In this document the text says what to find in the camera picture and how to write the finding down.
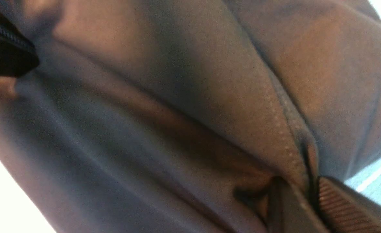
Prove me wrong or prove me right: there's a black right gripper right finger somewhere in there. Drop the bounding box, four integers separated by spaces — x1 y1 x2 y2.
318 176 381 233

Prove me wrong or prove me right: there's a dark gray long-sleeved shirt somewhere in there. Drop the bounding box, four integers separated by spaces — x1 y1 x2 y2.
0 0 381 233

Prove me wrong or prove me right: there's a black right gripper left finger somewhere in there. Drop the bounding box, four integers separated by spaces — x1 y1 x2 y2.
267 177 330 233

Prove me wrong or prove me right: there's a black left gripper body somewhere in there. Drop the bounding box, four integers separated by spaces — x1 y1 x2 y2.
0 12 40 77

